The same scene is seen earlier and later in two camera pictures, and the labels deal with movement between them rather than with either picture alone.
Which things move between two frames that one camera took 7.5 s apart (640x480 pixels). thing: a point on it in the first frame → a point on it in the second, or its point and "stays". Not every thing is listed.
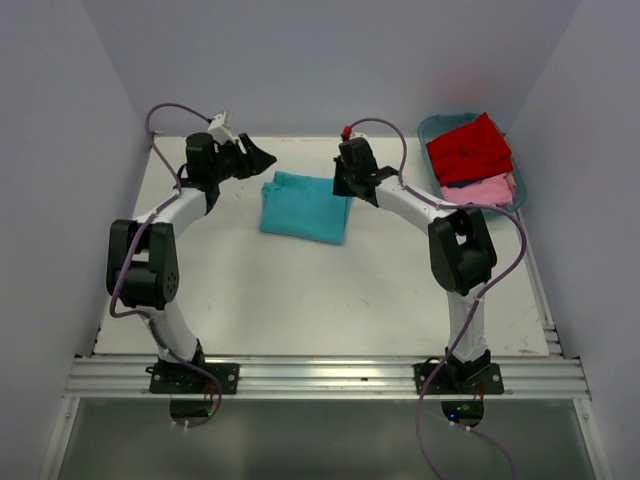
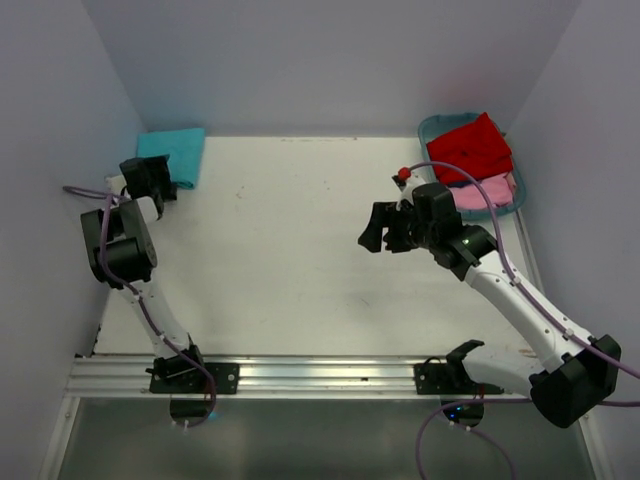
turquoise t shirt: x=304 y=207 → x=184 y=148
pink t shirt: x=498 y=190 stays
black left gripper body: x=230 y=162 → x=160 y=183
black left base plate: x=180 y=378 stays
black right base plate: x=453 y=378 stays
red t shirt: x=470 y=152 stays
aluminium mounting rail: x=329 y=377 stays
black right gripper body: x=343 y=179 → x=406 y=233
